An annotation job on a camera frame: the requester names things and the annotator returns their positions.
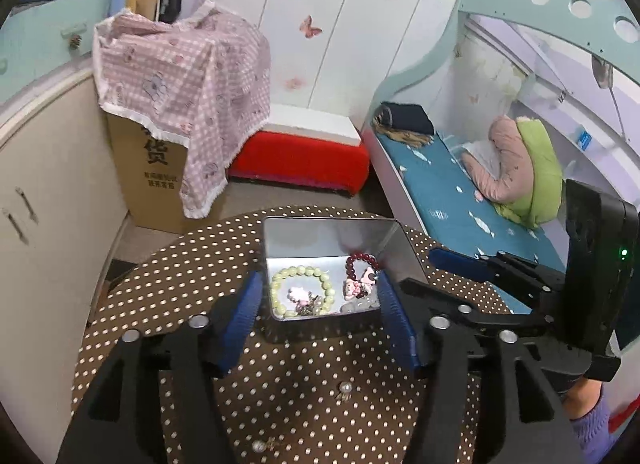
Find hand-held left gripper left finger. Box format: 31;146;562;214
55;270;264;464

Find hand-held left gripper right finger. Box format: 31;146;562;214
376;271;583;464

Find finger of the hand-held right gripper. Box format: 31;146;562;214
428;248;568;295
399;278;551;340

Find grey bead bracelet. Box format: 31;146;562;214
340;294;381;316

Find dark red bead bracelet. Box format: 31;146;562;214
342;252;385;301

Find pale green bead bracelet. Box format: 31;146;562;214
270;265;335;319

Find grey metal tin box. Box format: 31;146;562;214
260;216;431;345

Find person's right forearm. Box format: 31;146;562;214
562;376;618;464

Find blue patterned bed sheet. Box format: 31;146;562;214
377;131;571;315

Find green quilt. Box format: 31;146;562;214
497;116;566;229

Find white pillow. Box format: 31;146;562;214
460;140;501;170

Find pink quilt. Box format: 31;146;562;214
460;116;531;203

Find tan fringed scarf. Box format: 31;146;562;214
372;114;434;150

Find black folded clothes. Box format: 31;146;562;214
380;101;435;136

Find brown cardboard box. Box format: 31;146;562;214
105;109;194;235

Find red storage stool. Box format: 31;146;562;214
227;129;372;197

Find grey hanging bag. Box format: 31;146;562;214
591;56;614;90

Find white flat box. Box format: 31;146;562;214
263;104;362;148

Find white low cabinet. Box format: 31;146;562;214
0;69;132;380

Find pink checked cloth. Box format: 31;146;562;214
92;0;273;220

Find pink butterfly sticker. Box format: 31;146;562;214
299;15;324;39

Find teal drawer unit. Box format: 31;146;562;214
0;0;119;90

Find teal bunk bed frame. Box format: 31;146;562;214
360;0;640;295

